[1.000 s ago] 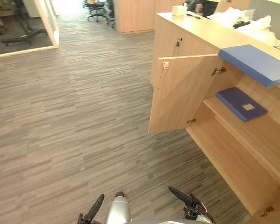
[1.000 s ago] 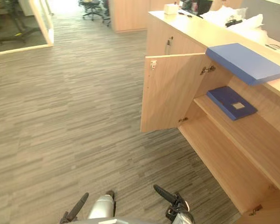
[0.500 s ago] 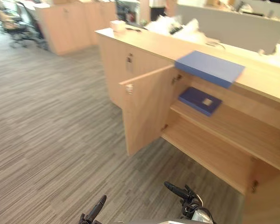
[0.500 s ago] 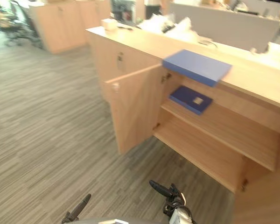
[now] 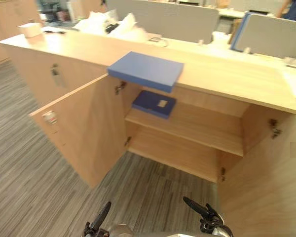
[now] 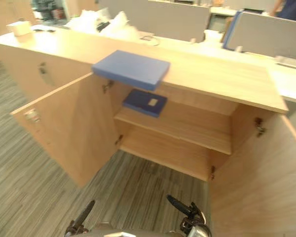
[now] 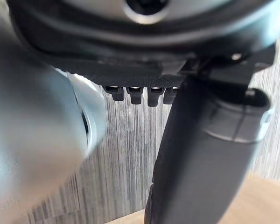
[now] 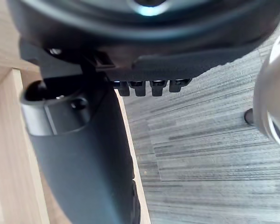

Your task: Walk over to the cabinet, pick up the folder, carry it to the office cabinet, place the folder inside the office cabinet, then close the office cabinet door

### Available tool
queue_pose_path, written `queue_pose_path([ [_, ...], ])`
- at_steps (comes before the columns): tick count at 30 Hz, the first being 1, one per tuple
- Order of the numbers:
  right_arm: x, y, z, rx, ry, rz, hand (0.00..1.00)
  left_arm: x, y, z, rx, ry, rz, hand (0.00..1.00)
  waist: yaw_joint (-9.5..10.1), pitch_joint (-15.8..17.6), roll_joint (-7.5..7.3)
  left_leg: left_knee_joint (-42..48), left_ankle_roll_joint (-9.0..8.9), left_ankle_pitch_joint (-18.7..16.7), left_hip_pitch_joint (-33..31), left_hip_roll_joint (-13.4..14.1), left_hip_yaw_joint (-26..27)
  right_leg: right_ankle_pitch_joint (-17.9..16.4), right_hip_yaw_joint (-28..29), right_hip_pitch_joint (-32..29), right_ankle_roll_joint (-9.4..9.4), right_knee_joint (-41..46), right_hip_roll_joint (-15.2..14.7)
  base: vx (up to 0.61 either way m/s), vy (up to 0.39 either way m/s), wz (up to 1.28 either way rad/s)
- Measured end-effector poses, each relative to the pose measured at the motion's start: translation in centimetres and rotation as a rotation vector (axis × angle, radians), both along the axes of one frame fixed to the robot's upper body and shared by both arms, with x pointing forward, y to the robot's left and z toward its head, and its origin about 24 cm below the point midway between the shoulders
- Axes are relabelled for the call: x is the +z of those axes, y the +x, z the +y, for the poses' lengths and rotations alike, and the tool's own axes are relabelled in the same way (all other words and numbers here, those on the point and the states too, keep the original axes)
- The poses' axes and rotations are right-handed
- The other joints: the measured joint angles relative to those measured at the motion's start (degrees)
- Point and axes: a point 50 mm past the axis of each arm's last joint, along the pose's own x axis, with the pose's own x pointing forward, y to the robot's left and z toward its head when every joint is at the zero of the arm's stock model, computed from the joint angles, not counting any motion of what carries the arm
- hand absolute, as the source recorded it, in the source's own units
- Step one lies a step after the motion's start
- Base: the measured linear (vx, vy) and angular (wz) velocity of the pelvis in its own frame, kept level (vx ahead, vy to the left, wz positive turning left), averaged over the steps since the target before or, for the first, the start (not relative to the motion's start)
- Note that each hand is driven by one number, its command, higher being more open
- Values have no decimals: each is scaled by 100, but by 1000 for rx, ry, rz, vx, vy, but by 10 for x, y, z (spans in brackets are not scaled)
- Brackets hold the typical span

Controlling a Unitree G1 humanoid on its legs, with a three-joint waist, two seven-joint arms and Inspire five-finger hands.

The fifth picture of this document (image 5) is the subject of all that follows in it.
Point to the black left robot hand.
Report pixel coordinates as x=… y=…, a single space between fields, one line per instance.
x=99 y=221

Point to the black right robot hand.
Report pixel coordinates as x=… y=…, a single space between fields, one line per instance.
x=207 y=218

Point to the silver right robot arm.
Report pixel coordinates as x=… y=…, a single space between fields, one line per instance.
x=223 y=230

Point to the metal door hinge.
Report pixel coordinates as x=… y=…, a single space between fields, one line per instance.
x=120 y=87
x=127 y=141
x=275 y=128
x=223 y=174

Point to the plain wood cabinet door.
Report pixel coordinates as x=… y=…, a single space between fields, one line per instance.
x=266 y=185

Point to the wood cabinet door with label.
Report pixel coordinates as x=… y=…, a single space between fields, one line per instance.
x=88 y=128

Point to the wood cabinet shelf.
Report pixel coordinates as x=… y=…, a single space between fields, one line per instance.
x=192 y=126

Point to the white red door label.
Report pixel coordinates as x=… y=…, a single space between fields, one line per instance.
x=50 y=118

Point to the dark blue labelled folder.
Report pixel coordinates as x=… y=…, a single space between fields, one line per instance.
x=150 y=102

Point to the light wood office cabinet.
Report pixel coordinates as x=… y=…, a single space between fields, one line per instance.
x=224 y=74

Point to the light blue folder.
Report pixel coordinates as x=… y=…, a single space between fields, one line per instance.
x=145 y=69

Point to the black office chair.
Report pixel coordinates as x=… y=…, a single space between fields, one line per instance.
x=51 y=12

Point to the tall wood cabinet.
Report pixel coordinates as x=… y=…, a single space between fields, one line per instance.
x=5 y=27

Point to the short grey desk partition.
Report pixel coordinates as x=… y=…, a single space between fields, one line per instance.
x=276 y=37

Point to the white plastic bag pile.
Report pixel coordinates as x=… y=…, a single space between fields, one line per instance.
x=128 y=27

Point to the long grey desk partition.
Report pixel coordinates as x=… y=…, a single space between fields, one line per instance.
x=177 y=19

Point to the small white box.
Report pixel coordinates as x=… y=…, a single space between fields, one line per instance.
x=30 y=30

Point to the person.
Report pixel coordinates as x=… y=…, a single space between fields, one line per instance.
x=294 y=10

